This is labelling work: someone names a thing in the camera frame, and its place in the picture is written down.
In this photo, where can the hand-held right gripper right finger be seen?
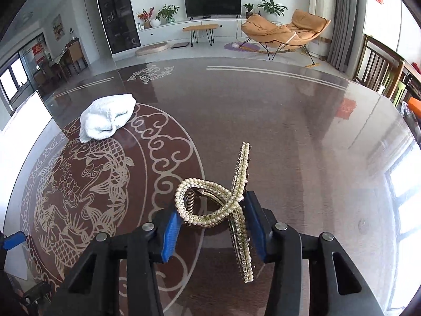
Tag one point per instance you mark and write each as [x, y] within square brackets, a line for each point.
[256, 227]

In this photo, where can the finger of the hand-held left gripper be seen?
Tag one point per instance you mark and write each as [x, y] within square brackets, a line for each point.
[34, 293]
[14, 239]

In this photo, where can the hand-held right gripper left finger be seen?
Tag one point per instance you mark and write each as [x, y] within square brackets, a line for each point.
[171, 237]

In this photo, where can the pearl hair claw clip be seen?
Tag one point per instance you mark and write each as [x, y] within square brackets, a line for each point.
[242, 164]

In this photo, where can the white knitted glove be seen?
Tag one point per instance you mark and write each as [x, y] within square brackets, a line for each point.
[105, 118]

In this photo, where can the purple floor mat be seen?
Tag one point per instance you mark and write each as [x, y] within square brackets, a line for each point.
[232, 46]

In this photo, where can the round floor cushion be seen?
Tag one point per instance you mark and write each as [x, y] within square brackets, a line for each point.
[153, 48]

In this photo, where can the red paper window decoration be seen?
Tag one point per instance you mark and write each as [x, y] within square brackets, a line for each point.
[37, 48]

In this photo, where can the dark floor scale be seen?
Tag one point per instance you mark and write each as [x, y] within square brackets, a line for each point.
[180, 44]

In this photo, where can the brown dining chair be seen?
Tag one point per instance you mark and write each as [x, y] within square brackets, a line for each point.
[76, 52]

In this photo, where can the orange lounge chair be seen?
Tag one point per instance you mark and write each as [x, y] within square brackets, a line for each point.
[263, 29]

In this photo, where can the orange bag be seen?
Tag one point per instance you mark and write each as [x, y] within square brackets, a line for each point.
[415, 105]

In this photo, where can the dark wooden chair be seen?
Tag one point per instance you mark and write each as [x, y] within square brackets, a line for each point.
[375, 62]

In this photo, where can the white TV cabinet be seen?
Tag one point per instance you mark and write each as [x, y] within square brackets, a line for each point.
[158, 33]

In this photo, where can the wooden bench hairpin legs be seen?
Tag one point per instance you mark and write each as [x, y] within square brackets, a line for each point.
[200, 27]

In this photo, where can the white round vase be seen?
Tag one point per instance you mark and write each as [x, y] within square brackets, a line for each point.
[155, 22]

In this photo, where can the small potted plant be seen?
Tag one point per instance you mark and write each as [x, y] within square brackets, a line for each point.
[248, 7]

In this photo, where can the large leafy potted plant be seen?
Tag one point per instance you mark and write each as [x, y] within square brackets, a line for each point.
[271, 6]

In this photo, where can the grey curtain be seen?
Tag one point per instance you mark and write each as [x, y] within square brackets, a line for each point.
[345, 23]

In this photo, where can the red flower arrangement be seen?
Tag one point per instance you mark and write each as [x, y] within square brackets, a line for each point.
[146, 14]

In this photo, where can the green potted plant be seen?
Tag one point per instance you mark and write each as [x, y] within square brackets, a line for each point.
[167, 12]

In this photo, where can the black television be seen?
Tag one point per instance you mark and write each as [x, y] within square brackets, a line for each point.
[212, 3]

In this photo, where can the dark glass display cabinet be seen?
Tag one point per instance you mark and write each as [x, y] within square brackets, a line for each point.
[116, 13]

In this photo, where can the covered floor air conditioner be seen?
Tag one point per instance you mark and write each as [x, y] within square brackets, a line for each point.
[324, 3]

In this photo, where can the framed wall painting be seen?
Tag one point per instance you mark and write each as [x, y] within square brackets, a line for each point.
[57, 28]

